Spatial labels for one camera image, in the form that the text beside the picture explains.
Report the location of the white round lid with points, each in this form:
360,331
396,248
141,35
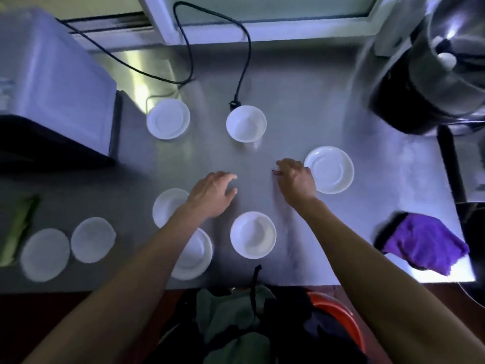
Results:
93,240
44,255

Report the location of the person's left forearm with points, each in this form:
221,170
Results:
129,291

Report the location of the red plastic stool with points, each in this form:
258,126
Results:
341,310

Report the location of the person's green shirt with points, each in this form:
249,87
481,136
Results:
231,329

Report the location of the person's right hand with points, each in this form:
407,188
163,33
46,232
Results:
299,183

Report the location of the person's right thumb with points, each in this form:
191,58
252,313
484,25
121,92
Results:
279,175

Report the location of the white window frame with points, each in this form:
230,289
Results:
265,30

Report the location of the white saucer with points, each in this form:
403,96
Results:
331,170
166,206
197,255
168,118

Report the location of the white bowl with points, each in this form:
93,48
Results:
246,124
253,235

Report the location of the person's left thumb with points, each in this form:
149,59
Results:
229,193

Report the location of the purple cloth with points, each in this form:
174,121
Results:
426,242

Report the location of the white microwave oven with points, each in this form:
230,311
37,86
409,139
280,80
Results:
53,83

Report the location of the person's left hand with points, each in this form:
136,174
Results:
210,195

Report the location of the black appliance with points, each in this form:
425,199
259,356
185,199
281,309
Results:
452,166

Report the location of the steel pot appliance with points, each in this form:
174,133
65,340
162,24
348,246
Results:
432,68

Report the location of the person's right forearm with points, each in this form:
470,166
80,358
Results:
379,291

